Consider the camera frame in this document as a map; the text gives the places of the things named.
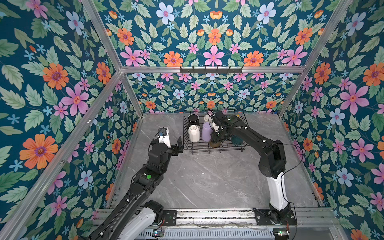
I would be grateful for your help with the black wire dish rack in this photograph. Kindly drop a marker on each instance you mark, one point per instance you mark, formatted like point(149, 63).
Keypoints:
point(203, 119)

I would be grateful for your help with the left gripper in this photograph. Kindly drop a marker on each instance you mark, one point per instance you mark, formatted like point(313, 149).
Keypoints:
point(176, 150)

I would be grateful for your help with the olive green glass cup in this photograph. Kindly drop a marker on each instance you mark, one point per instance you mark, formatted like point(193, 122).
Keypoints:
point(215, 143)

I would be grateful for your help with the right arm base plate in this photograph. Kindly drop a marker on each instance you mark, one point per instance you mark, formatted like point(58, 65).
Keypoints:
point(266, 217)

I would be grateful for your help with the black mug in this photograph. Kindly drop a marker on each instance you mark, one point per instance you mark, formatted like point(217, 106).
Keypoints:
point(193, 119)

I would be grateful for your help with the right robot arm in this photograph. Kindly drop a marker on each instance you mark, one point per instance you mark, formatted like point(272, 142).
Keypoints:
point(272, 163)

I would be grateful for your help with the red interior white mug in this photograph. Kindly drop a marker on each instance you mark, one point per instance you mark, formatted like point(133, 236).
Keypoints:
point(208, 118)

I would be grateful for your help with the cream mug green handle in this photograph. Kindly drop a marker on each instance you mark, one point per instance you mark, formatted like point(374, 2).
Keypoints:
point(236, 141)

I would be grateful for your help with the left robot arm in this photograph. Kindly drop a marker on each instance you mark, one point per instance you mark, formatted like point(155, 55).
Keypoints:
point(133, 215)

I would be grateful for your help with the cream mug with handle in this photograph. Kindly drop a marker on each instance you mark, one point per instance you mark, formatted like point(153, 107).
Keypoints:
point(194, 133)

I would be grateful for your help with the black wall hook rail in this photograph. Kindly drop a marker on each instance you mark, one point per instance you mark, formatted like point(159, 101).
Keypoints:
point(210, 70)

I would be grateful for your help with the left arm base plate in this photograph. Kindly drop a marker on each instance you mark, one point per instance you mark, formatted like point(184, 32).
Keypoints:
point(166, 217)

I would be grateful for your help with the lilac plastic cup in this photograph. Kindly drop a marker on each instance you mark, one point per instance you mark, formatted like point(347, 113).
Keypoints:
point(206, 132)

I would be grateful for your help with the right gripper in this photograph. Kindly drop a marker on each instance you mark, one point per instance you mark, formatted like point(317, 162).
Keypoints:
point(213, 135)

